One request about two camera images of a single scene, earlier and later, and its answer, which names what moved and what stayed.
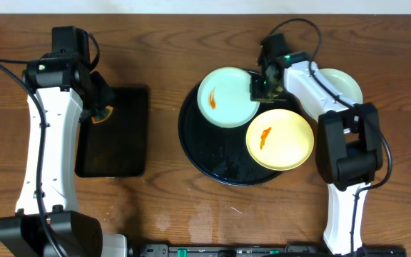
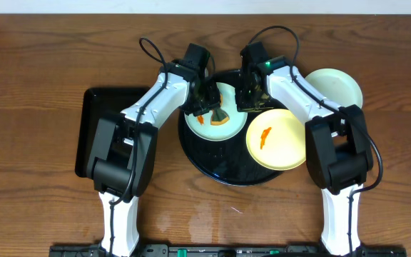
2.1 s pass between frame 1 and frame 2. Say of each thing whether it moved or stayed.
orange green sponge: moved
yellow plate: stayed
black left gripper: moved
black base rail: stayed
